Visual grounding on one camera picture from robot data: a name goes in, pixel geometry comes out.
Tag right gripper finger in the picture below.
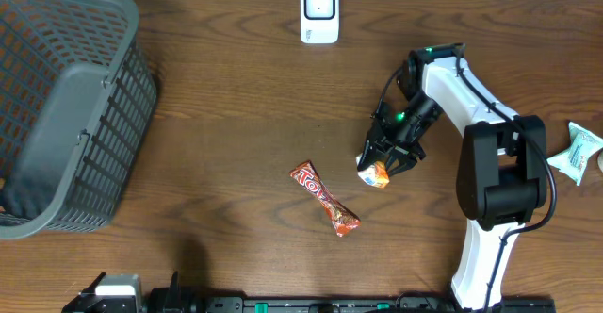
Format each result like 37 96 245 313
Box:
385 143 426 176
357 139 389 172

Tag orange white snack packet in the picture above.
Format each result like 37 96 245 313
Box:
357 159 390 189

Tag red Top snack bar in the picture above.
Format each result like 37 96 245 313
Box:
289 160 361 237

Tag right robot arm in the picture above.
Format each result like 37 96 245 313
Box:
356 43 556 312

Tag white barcode scanner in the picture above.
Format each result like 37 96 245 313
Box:
300 0 340 44

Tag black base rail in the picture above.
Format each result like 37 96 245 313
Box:
202 295 557 313

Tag grey plastic shopping basket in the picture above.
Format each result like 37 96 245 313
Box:
1 0 158 240

